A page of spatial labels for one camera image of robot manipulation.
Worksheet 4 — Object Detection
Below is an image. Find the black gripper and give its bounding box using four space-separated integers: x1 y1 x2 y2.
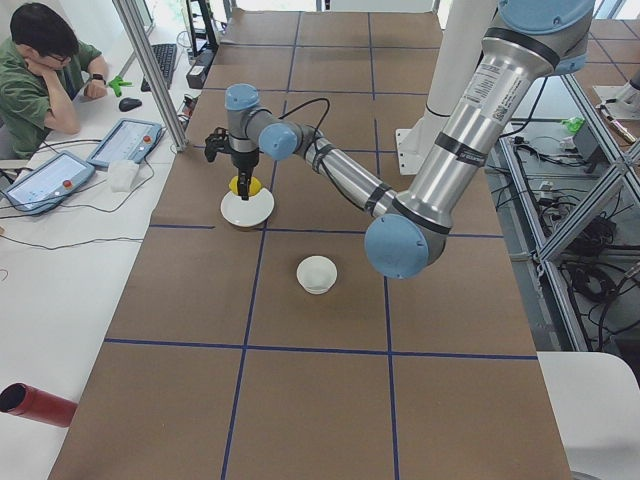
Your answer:
232 149 259 201

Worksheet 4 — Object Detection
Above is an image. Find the yellow lemon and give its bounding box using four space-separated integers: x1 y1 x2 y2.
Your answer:
229 176 263 197

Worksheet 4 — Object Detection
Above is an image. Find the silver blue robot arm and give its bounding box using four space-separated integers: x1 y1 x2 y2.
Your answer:
205 1 594 279

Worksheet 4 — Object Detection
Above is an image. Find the white plate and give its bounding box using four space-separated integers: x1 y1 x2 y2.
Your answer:
220 188 275 228

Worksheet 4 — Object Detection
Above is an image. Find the white ceramic bowl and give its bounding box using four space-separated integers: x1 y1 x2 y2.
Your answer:
296 255 338 295

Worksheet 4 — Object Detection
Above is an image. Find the far blue teach pendant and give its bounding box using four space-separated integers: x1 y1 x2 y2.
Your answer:
86 118 163 168

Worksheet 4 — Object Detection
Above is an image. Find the blue teach pendant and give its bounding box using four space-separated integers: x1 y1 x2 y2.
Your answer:
2 151 95 215
86 118 163 168

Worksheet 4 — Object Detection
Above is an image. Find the white cloth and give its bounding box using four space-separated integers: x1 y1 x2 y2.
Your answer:
107 160 139 193

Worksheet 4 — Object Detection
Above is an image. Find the black box device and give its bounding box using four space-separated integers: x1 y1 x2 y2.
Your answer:
186 50 215 89

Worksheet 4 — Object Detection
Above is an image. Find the black computer mouse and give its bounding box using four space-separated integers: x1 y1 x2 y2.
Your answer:
118 97 142 112

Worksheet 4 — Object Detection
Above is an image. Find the black keyboard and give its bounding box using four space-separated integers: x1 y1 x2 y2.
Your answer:
151 43 178 89

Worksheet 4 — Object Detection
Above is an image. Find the green plastic toy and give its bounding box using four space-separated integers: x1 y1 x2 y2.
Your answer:
107 75 132 98

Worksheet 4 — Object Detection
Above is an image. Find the brown paper table cover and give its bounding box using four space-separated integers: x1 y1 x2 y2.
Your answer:
51 12 570 479

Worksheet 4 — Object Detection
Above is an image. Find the near blue teach pendant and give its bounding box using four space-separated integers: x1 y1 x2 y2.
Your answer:
2 151 95 215

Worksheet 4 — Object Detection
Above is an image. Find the person in green shirt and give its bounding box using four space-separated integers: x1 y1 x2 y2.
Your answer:
1 2 108 159

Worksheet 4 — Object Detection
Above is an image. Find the red cylinder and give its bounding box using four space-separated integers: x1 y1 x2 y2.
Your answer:
1 383 77 428

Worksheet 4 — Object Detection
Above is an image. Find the grey power supply box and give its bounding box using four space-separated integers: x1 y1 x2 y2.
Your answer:
573 123 607 174

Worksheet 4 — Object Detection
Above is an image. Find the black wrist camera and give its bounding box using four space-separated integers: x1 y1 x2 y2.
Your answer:
204 127 230 163

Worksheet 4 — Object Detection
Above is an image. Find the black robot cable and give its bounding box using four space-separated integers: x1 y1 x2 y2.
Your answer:
273 97 401 214

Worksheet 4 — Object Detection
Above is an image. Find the aluminium frame post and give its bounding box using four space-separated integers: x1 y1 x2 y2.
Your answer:
112 0 188 152

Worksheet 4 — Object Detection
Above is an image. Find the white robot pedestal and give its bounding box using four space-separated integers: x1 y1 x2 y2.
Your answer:
396 0 497 175

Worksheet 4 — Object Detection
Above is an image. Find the aluminium frame rack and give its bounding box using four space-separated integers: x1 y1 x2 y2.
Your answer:
486 75 639 356

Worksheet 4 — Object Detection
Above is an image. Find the black cable bundle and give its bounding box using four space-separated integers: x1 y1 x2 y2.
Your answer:
557 209 640 351

